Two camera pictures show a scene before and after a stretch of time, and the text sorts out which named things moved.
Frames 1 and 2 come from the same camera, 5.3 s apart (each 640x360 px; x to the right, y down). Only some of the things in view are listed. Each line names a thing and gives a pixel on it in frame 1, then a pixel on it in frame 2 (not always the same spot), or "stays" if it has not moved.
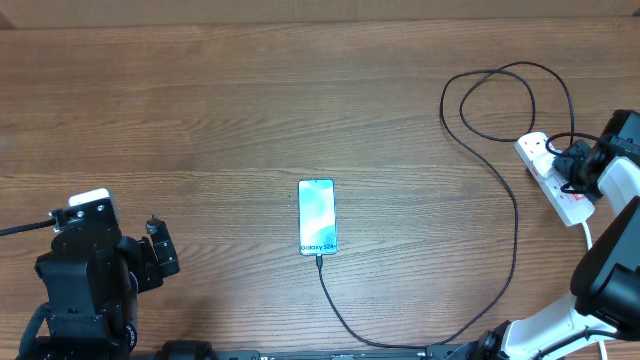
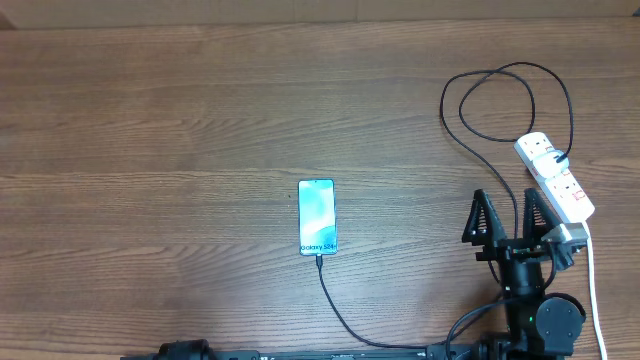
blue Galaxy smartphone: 317,214 stays
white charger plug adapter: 543,162 stays
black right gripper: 562,167 → 500,244
